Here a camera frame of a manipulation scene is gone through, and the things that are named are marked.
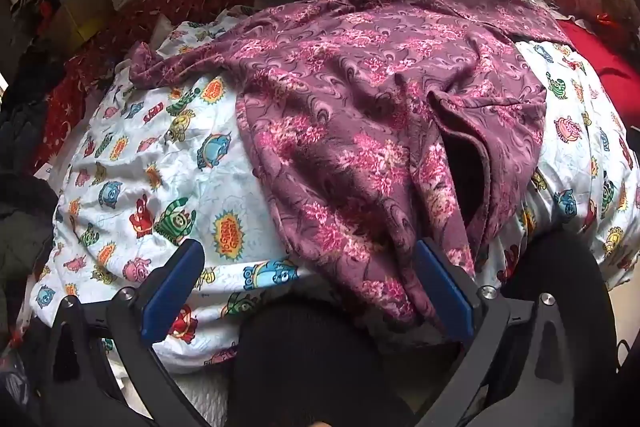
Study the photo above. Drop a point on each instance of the white quilted sheet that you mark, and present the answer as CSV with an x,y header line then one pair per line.
x,y
210,402

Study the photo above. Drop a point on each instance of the yellowish cardboard box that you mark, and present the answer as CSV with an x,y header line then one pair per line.
x,y
85,14

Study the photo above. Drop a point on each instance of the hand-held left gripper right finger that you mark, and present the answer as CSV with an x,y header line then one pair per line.
x,y
445,287

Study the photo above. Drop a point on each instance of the purple floral garment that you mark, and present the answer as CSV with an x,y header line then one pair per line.
x,y
350,107

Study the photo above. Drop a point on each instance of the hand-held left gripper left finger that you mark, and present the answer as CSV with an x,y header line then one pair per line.
x,y
165,292

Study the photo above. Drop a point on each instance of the red cushion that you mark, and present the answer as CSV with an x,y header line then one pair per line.
x,y
605,52

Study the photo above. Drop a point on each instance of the white cartoon printed blanket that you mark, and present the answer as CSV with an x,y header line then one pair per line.
x,y
150,167

